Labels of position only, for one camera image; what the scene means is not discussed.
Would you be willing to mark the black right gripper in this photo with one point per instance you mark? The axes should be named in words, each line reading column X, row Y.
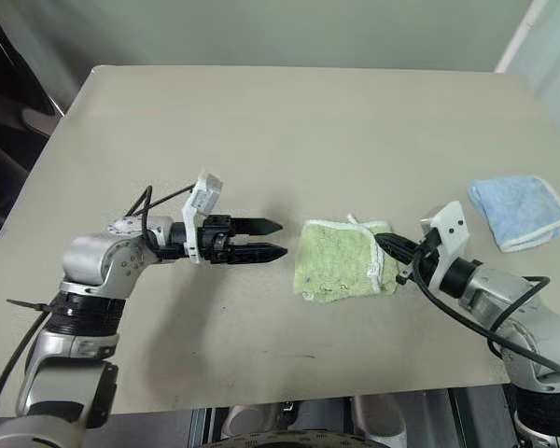
column 429, row 268

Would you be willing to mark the grey rounded shape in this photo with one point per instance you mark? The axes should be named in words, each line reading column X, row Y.
column 247, row 420
column 382, row 420

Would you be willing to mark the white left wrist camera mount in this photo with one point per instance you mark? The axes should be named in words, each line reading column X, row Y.
column 205, row 193

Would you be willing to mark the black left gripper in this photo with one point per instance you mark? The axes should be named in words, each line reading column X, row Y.
column 217, row 240

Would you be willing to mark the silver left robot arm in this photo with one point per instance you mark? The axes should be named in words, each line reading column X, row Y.
column 88, row 261

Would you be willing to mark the folded blue towel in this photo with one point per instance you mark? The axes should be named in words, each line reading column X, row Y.
column 518, row 210

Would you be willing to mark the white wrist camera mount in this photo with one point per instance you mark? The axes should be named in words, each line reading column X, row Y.
column 450, row 233
column 205, row 193

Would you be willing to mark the white window frame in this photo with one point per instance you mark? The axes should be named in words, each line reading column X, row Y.
column 518, row 37

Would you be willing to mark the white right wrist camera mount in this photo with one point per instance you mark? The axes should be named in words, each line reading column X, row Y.
column 450, row 233

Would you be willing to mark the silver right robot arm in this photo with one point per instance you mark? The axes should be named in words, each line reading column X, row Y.
column 532, row 345

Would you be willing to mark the green fleece towel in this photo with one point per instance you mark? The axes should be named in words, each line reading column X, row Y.
column 331, row 261

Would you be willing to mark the black chair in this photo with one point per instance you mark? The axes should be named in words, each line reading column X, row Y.
column 4, row 140

